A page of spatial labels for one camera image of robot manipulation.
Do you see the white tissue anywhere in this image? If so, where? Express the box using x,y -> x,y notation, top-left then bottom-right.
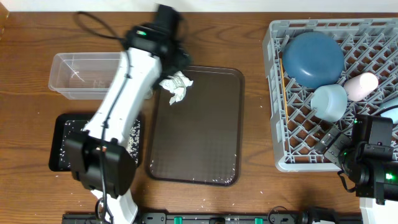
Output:
159,71 -> 193,105

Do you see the small light blue saucer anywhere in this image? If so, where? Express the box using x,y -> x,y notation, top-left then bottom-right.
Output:
310,84 -> 348,123

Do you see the pink plastic cup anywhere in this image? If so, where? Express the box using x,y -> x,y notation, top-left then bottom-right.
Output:
343,72 -> 379,101

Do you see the light blue plastic cup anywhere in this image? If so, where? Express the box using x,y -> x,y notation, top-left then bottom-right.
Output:
379,98 -> 398,124

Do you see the large dark blue plate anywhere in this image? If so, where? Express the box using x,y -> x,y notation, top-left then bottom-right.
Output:
282,32 -> 345,89

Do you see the wooden chopstick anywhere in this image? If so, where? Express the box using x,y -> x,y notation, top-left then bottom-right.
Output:
279,58 -> 289,124

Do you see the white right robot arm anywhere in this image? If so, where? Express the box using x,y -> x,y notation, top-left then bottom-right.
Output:
315,125 -> 397,223

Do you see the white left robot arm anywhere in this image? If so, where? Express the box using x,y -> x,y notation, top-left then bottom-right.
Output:
65,23 -> 190,223

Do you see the grey dishwasher rack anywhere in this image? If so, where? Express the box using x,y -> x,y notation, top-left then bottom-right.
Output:
262,17 -> 397,172

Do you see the dark brown serving tray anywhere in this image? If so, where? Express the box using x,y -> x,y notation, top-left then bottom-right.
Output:
146,66 -> 244,187

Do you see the clear plastic bin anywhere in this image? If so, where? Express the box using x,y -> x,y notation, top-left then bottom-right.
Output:
48,52 -> 155,101

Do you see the black tray bin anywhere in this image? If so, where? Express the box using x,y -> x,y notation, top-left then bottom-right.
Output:
49,113 -> 144,172

